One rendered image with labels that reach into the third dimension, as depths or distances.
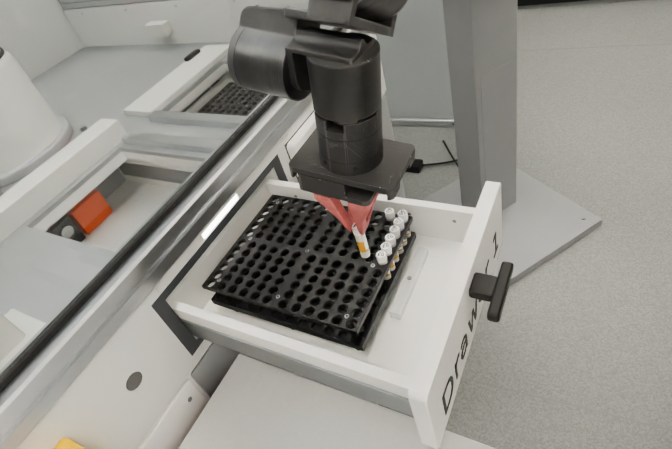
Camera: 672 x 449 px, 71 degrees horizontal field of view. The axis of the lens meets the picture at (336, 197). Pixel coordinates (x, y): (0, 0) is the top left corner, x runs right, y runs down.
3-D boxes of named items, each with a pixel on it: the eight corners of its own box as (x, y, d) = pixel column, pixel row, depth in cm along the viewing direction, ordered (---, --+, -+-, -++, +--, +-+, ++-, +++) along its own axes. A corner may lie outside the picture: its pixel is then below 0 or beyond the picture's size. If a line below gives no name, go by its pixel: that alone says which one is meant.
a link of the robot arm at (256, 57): (359, -67, 30) (408, -36, 38) (221, -76, 35) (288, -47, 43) (328, 119, 34) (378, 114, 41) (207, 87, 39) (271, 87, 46)
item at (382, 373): (485, 240, 64) (484, 207, 60) (424, 423, 48) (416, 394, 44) (251, 200, 83) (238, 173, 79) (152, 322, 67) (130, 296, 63)
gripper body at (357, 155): (319, 140, 48) (310, 75, 43) (416, 160, 45) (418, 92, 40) (289, 180, 44) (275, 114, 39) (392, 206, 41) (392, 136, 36)
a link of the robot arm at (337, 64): (356, 60, 33) (392, 25, 36) (275, 44, 36) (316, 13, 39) (361, 140, 37) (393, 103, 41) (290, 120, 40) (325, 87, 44)
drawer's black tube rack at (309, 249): (418, 249, 65) (412, 216, 61) (368, 363, 54) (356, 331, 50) (285, 224, 75) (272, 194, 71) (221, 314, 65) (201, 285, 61)
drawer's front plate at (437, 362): (502, 241, 65) (501, 179, 58) (438, 452, 47) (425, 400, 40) (489, 238, 66) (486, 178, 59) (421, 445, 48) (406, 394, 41)
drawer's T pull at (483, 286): (514, 268, 51) (514, 260, 51) (498, 326, 47) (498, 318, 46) (480, 262, 53) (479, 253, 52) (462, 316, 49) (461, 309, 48)
